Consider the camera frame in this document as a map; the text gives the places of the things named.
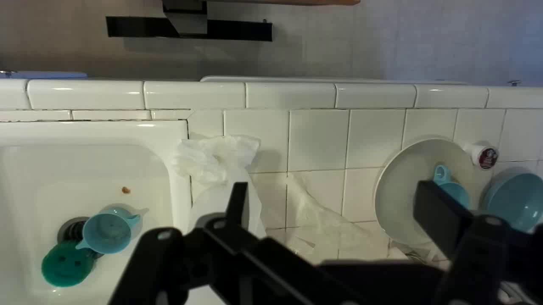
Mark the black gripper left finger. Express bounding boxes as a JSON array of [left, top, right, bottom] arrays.
[[107, 181, 363, 305]]

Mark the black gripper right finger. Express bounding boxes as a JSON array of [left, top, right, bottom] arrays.
[[412, 180, 543, 305]]

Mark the light blue measuring cup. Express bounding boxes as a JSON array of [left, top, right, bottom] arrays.
[[75, 203, 143, 257]]

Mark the small blue measuring scoop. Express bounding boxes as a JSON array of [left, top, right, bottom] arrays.
[[431, 163, 472, 210]]

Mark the blue bowl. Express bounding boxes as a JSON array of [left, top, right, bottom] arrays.
[[478, 166, 543, 234]]

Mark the green round scrubber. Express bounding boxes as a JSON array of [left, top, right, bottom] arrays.
[[39, 241, 98, 290]]

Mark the metal sink drain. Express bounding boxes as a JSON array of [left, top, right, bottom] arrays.
[[56, 215, 92, 246]]

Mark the small white bottle dark cap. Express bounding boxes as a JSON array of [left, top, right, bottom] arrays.
[[460, 141, 501, 171]]

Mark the white round plate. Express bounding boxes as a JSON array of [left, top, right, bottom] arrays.
[[372, 135, 490, 256]]

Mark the crumpled clear plastic bag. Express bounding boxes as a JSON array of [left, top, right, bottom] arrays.
[[171, 134, 397, 264]]

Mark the white ceramic sink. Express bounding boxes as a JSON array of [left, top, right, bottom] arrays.
[[0, 119, 192, 305]]

